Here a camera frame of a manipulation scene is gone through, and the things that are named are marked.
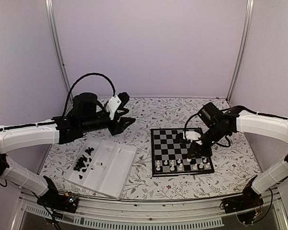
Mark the black silver chess board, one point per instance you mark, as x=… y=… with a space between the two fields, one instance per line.
x=164 y=147

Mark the aluminium frame post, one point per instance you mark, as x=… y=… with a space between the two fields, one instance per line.
x=56 y=43
x=242 y=47

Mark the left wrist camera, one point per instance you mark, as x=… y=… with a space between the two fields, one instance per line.
x=116 y=102

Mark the floral patterned table mat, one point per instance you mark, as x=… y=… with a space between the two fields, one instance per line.
x=234 y=166

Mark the left aluminium frame post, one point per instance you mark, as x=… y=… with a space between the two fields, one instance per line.
x=56 y=43

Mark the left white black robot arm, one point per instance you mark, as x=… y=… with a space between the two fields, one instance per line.
x=27 y=135

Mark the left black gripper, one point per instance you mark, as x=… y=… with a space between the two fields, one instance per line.
x=118 y=127

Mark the front aluminium rail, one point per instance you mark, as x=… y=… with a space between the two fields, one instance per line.
x=97 y=212

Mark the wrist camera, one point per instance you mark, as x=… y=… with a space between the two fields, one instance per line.
x=116 y=102
x=188 y=137

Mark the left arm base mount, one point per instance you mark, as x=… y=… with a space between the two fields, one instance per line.
x=67 y=202

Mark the white chess king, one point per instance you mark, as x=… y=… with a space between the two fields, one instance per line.
x=180 y=167

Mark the pile of black chess pieces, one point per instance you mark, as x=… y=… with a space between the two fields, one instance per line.
x=83 y=162

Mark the right aluminium frame post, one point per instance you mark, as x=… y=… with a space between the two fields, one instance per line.
x=242 y=47

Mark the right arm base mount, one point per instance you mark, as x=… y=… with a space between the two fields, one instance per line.
x=247 y=209

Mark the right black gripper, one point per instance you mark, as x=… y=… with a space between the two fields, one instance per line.
x=195 y=148

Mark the white plastic compartment tray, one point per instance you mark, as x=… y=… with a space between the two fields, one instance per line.
x=109 y=180

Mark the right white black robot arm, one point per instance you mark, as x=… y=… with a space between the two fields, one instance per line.
x=244 y=120

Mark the pile of white chess pieces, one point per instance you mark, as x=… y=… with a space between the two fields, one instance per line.
x=101 y=158

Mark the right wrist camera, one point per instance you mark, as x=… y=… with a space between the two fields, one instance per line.
x=188 y=137

